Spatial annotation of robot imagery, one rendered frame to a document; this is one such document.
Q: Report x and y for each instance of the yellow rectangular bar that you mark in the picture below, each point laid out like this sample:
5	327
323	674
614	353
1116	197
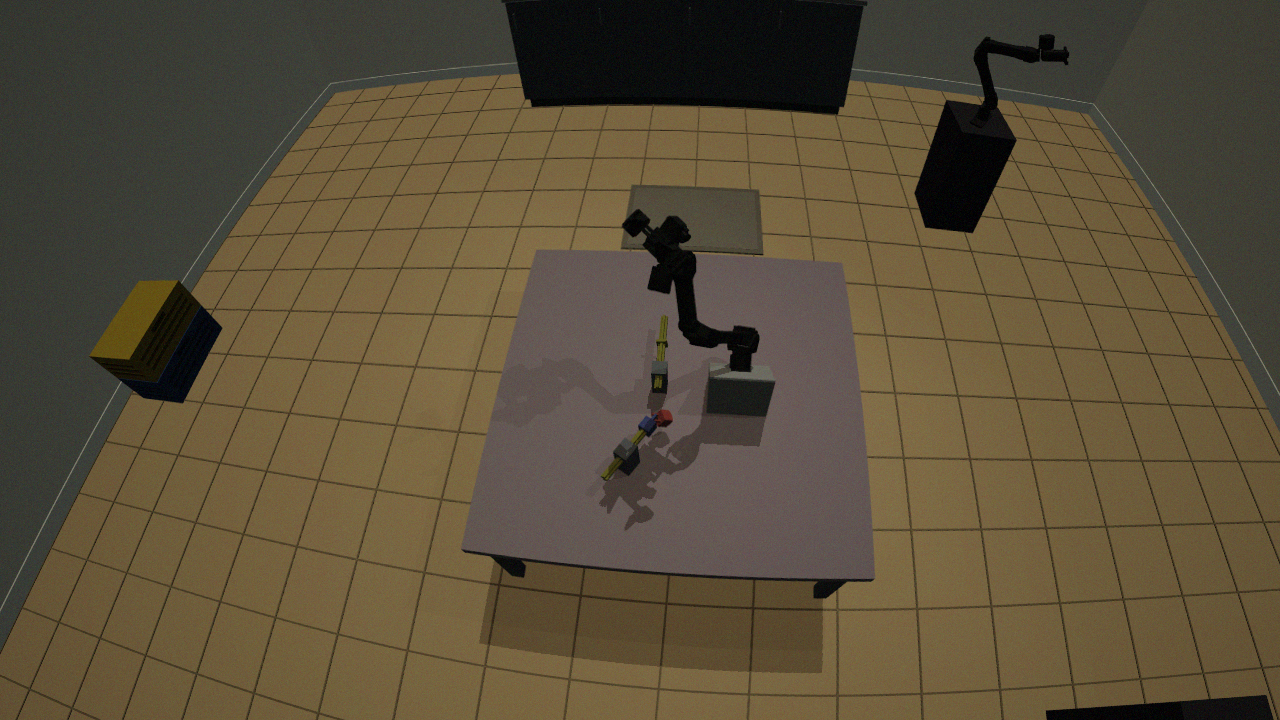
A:
659	371

